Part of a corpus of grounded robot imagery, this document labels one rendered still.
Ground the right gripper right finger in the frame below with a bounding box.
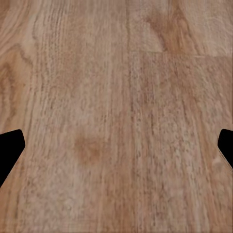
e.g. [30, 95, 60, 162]
[217, 129, 233, 168]

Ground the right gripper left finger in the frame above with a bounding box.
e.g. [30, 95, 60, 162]
[0, 129, 25, 187]

